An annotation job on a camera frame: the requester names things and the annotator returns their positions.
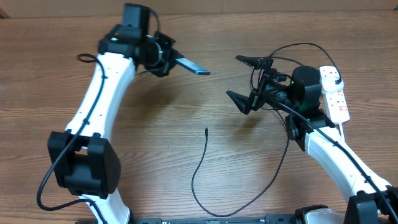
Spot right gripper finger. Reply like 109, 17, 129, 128
235, 55, 274, 70
226, 89, 258, 114

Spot smartphone with blue screen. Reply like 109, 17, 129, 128
174, 57, 210, 75

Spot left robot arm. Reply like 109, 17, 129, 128
47, 3, 176, 223

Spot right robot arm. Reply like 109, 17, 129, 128
227, 55, 397, 223

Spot white charger plug adapter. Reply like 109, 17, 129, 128
320, 78, 345, 94

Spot white power strip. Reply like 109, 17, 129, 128
319, 66, 350, 124

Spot black charging cable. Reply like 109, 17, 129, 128
191, 42, 343, 218

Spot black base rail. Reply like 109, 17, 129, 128
76, 213, 352, 224

